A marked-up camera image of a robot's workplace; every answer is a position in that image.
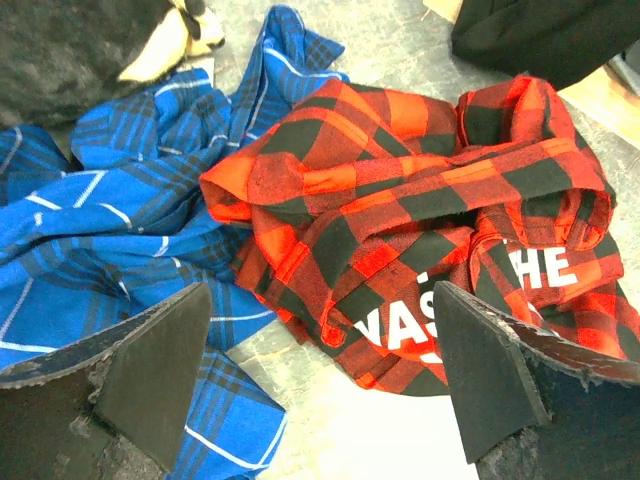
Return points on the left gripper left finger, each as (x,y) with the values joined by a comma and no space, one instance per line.
(112,405)

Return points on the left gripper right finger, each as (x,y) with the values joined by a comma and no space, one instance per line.
(531,405)

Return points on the red black plaid shirt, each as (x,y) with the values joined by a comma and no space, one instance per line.
(361,199)

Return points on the blue plaid shirt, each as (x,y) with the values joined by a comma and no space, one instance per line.
(85,247)

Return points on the black flower-print garment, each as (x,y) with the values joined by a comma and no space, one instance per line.
(61,58)

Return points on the black hanging garment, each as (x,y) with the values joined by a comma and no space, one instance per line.
(561,42)

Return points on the wooden clothes rack frame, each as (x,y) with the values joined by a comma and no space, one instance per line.
(602,94)

